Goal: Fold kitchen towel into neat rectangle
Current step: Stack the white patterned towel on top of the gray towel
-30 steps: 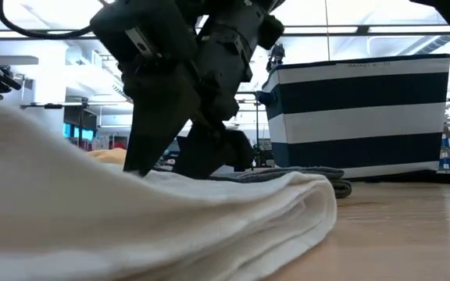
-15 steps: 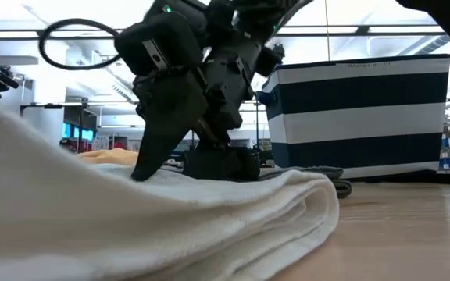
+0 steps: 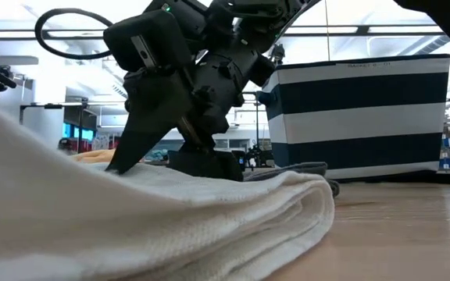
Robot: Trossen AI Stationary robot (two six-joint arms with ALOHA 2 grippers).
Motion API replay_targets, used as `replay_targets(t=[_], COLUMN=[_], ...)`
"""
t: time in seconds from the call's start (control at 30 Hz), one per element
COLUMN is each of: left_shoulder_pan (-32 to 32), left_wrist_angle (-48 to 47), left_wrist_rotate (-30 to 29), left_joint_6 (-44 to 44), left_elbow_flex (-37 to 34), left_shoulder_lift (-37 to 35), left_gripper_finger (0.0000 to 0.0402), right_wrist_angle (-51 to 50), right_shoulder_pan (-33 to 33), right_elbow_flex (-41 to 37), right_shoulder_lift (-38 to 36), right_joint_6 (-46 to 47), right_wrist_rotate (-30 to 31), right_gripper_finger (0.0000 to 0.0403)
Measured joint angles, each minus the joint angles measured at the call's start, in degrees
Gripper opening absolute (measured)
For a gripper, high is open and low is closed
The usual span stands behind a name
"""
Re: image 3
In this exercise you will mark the yellow towel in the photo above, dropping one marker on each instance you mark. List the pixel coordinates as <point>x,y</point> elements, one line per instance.
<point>96,156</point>

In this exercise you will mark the black background robot arm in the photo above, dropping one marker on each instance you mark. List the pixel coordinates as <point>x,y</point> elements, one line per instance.
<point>257,154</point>

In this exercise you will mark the grey kitchen towel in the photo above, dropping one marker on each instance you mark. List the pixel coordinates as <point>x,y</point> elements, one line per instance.
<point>295,168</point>

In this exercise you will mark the navy white striped fabric bin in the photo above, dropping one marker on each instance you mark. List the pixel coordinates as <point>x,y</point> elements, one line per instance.
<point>365,117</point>

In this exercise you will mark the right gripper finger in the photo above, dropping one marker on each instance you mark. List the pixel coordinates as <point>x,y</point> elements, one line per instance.
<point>151,109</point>
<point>205,164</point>

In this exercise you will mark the white cloth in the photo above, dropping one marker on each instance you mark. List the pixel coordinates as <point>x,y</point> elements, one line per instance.
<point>131,218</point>

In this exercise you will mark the small black mounted device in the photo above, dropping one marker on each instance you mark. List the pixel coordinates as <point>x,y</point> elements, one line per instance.
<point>277,52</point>

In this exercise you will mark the blue lit screen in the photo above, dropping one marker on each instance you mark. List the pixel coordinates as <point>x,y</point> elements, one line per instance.
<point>78,132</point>

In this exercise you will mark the blue crumpled cloth pile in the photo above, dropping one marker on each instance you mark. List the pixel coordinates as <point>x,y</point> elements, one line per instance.
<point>156,155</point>

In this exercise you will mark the black background table frame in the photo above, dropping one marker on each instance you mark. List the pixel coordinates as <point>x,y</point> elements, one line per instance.
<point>53,105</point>

